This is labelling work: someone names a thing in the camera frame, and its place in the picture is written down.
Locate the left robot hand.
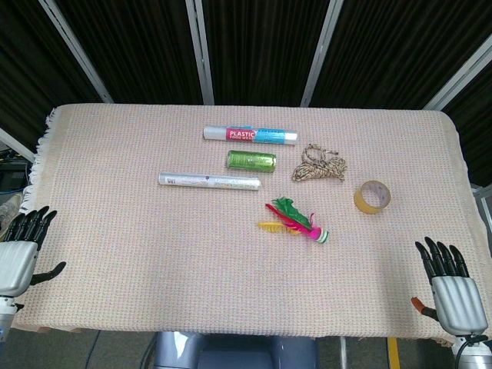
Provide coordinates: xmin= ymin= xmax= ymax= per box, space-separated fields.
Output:
xmin=0 ymin=205 xmax=67 ymax=298

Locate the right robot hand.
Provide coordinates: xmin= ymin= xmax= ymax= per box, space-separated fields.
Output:
xmin=411 ymin=236 xmax=489 ymax=334

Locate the colorful feather shuttlecock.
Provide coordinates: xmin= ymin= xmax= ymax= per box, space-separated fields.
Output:
xmin=258 ymin=196 xmax=331 ymax=245

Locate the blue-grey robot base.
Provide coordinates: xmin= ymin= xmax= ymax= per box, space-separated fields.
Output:
xmin=153 ymin=331 xmax=319 ymax=369

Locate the yellow tape roll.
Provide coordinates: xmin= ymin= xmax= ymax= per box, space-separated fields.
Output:
xmin=353 ymin=180 xmax=392 ymax=214

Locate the beige woven tablecloth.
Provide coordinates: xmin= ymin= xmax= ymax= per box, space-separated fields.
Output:
xmin=10 ymin=103 xmax=489 ymax=345

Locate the clear plastic bag roll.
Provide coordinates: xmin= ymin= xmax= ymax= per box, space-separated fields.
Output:
xmin=158 ymin=171 xmax=261 ymax=191

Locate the green cylindrical can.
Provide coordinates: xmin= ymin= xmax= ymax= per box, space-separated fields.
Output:
xmin=225 ymin=149 xmax=278 ymax=173

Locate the plastic food wrap roll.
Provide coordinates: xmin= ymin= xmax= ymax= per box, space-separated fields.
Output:
xmin=202 ymin=125 xmax=299 ymax=146

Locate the grey metal frame post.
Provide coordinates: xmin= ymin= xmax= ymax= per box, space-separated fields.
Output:
xmin=38 ymin=0 xmax=115 ymax=104
xmin=184 ymin=0 xmax=215 ymax=105
xmin=0 ymin=127 xmax=36 ymax=164
xmin=299 ymin=0 xmax=344 ymax=108
xmin=424 ymin=36 xmax=492 ymax=111

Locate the beige twisted rope bundle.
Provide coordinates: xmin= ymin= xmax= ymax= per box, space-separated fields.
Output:
xmin=291 ymin=142 xmax=347 ymax=183

